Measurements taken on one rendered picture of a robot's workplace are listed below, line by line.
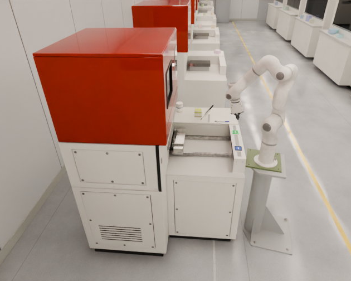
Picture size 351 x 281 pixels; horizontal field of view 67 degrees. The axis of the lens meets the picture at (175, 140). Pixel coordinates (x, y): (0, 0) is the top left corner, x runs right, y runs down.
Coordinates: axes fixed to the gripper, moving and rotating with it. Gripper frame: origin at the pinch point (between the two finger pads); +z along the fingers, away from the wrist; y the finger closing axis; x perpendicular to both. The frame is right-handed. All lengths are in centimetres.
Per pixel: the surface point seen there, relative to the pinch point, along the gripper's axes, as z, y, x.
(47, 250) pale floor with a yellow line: 73, -191, -65
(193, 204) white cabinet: 52, -47, -46
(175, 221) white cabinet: 71, -68, -46
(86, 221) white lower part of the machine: 40, -136, -66
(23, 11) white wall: -120, -186, 60
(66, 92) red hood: -70, -101, -66
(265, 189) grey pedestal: 58, 14, -31
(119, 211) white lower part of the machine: 32, -103, -66
